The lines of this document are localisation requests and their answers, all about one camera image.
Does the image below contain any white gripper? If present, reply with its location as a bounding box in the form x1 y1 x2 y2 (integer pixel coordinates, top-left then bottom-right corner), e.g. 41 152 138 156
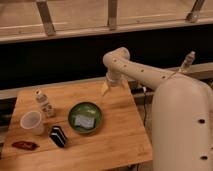
101 70 129 96

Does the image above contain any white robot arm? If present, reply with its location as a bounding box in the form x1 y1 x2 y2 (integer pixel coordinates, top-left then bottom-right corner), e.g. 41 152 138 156
102 47 213 171

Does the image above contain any black striped eraser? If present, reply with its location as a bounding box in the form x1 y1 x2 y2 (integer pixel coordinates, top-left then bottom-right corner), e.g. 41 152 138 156
49 126 67 148

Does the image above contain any green bowl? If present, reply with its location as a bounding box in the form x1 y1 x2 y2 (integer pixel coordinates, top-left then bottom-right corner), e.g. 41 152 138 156
68 102 103 134

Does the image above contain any clear plastic packet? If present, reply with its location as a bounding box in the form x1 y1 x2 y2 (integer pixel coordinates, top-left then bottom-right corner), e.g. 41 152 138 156
74 115 95 129

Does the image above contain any wooden board table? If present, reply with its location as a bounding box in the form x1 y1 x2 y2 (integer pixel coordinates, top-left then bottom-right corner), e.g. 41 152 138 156
0 81 152 171

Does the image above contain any small white bottle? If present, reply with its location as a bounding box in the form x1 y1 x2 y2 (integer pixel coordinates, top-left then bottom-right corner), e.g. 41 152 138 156
35 89 55 117

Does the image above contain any white background bottle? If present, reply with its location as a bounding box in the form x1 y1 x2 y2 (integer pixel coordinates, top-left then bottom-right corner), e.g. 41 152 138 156
179 51 195 73

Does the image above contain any translucent plastic cup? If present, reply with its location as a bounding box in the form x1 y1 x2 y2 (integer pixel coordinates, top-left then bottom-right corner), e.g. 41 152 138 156
20 111 45 135

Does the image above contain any dark red wrapper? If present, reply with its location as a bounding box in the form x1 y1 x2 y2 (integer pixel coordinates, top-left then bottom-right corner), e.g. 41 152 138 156
12 141 38 150

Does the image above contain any middle metal bracket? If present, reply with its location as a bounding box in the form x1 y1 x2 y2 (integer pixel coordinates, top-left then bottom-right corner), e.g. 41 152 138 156
107 0 118 30

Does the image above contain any metal bracket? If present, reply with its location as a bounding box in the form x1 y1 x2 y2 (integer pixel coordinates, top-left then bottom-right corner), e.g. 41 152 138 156
186 0 205 23
36 0 56 36
107 0 118 30

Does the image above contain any right metal bracket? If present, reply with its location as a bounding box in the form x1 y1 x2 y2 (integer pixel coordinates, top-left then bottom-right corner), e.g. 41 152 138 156
186 0 205 23

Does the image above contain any left metal bracket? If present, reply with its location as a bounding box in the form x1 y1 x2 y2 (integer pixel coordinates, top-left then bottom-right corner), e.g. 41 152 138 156
36 0 56 36

